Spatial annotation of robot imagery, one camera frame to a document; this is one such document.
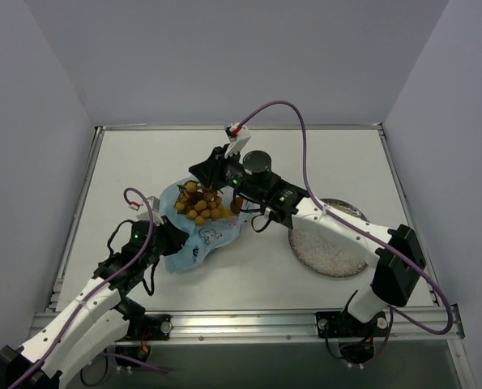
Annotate aluminium front rail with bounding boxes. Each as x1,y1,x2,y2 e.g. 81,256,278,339
27,306,465,346

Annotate light blue plastic bag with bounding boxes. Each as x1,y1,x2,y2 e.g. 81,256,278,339
159,176,248,274

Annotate yellow longan fruit bunch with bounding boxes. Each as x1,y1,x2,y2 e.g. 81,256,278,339
174,180,224,226

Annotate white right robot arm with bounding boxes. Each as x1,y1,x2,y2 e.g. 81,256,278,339
189,147,426,335

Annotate yellow mango fake fruit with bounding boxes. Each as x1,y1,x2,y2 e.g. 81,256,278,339
220,207,232,219

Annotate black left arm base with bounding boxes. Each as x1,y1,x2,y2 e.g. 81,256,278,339
115,314,173,362

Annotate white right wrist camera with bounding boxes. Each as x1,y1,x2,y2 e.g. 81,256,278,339
224,123,251,158

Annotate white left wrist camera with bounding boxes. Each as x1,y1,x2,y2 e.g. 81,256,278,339
136,196,164,226

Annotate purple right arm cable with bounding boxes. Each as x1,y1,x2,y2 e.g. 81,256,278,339
236,99,454,336

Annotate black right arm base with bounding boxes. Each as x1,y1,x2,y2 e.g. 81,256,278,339
315,310,391,369

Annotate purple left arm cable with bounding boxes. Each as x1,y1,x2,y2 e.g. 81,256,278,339
5,186,156,389

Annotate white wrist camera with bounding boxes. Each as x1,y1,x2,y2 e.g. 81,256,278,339
136,196,164,226
224,123,251,158

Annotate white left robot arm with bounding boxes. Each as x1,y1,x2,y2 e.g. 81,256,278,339
0,218,189,388

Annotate orange persimmon fake fruit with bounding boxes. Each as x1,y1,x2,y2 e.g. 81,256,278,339
230,196,244,215

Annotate grey speckled plate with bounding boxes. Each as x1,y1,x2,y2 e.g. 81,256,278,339
288,198,369,278

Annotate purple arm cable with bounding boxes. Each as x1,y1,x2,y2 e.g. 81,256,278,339
5,186,156,389
236,99,454,336

